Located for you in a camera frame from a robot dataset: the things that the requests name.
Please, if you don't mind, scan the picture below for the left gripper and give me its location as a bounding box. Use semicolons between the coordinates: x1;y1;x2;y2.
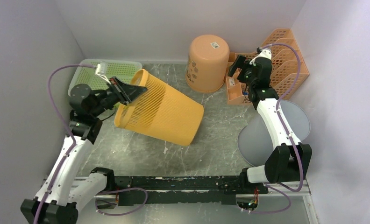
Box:
91;76;148;117

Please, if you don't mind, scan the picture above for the peach capybara plastic bucket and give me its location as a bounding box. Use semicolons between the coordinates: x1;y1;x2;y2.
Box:
185;35;229;93

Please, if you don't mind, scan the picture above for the yellow slotted waste basket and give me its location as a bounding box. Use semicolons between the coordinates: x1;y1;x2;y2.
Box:
114;69;204;146

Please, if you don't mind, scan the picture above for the grey plastic bucket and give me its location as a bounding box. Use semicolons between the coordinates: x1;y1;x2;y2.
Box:
237;100;311;167

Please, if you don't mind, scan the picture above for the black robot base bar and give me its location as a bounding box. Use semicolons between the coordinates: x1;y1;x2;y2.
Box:
89;175;269;207

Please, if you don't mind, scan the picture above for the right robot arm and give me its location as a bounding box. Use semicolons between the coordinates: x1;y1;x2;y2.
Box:
228;54;312;193

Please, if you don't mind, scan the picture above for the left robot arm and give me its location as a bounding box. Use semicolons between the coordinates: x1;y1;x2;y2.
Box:
21;77;147;224

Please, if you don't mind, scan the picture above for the white perforated basket tray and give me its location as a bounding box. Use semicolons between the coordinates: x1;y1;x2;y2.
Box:
67;59;142;95

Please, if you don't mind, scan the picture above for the peach plastic desk organizer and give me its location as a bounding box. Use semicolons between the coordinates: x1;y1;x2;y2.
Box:
226;28;309;105

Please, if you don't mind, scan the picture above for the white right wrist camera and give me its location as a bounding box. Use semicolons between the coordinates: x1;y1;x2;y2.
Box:
249;47;272;65

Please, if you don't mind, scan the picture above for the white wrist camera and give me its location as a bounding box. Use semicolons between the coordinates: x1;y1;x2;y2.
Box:
94;61;109;83
249;47;272;65

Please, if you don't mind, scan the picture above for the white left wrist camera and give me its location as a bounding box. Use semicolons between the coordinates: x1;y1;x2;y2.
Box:
94;61;109;83

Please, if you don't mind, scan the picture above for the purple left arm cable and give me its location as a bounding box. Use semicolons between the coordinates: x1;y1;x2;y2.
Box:
32;63;98;224

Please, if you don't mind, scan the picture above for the aluminium rail frame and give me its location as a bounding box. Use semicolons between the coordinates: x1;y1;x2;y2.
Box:
27;175;320;224

